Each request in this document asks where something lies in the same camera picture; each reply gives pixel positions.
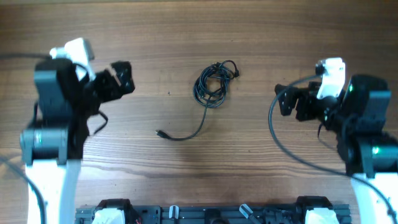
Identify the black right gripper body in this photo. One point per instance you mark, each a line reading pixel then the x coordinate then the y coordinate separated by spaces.
pixel 327 110

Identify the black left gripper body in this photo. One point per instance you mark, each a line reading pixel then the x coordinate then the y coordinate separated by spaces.
pixel 103 90

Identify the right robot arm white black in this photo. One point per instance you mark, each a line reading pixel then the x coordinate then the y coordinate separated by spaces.
pixel 357 116

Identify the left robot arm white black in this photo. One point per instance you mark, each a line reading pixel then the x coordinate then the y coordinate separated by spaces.
pixel 52 143

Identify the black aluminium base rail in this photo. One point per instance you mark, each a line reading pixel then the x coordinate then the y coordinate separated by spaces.
pixel 306 209

